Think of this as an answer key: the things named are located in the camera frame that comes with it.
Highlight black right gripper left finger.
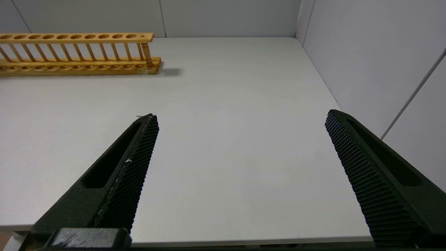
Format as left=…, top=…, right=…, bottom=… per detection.
left=21, top=113, right=160, bottom=250

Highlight wooden test tube rack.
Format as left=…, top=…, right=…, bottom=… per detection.
left=0, top=32, right=162, bottom=76

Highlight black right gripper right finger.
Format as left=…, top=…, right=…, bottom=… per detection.
left=325, top=109, right=446, bottom=248

